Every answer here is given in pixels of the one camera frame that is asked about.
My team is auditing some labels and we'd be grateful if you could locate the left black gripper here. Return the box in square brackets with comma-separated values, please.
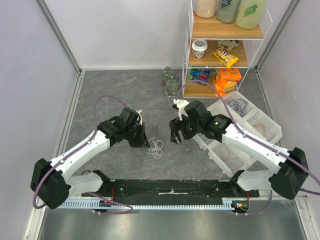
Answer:
[124, 122, 151, 149]

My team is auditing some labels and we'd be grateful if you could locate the white thin wire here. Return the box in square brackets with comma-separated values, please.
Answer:
[147, 136, 165, 160]

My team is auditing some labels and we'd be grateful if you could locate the dark purple thin wire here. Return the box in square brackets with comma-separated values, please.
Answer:
[224, 97, 250, 116]

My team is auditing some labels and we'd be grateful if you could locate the orange thin wire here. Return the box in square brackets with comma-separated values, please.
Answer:
[252, 123, 268, 137]

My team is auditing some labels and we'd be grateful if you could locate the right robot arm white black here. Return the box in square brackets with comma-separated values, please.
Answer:
[169, 99, 309, 200]

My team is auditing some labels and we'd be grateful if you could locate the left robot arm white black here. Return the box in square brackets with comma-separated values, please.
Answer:
[30, 107, 150, 210]

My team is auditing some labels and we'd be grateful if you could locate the front clear glass bottle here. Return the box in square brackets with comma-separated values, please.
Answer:
[165, 75, 178, 99]

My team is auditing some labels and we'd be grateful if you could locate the clear glass bottle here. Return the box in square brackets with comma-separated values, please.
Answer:
[165, 75, 178, 99]
[162, 66, 172, 87]

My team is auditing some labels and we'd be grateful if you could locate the rear clear glass bottle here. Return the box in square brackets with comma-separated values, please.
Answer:
[162, 66, 172, 87]

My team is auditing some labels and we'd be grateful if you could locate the blue sponge package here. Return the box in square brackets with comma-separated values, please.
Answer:
[186, 68, 212, 84]

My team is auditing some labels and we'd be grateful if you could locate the white compartment tray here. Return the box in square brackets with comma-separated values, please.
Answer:
[193, 91, 283, 177]

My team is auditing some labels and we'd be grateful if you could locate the orange snack boxes stack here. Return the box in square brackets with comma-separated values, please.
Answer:
[212, 68, 242, 96]

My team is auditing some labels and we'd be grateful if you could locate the white paper coffee cup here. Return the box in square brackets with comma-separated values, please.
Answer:
[191, 39, 208, 59]

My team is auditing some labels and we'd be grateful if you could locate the yellow candy bag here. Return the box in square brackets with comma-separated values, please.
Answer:
[212, 47, 239, 69]

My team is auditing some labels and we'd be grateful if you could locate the beige jar on shelf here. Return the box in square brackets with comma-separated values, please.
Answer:
[195, 0, 218, 18]

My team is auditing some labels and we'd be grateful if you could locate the grey green bottle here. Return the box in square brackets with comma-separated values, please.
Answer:
[216, 0, 241, 24]

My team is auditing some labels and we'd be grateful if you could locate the light green bottle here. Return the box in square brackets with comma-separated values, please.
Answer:
[235, 0, 267, 30]

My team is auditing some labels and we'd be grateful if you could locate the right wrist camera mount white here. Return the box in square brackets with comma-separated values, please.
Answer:
[172, 98, 189, 121]

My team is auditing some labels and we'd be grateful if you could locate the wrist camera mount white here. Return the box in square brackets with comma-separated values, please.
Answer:
[172, 98, 189, 121]
[136, 109, 143, 126]

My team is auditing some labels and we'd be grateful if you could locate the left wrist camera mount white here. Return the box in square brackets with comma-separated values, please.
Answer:
[136, 109, 143, 126]

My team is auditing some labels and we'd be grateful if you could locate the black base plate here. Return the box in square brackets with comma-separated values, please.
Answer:
[96, 179, 260, 206]

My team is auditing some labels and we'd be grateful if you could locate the light blue cable duct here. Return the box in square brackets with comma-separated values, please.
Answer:
[58, 197, 235, 211]

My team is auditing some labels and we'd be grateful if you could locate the white wire shelf rack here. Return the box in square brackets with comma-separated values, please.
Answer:
[182, 0, 273, 84]

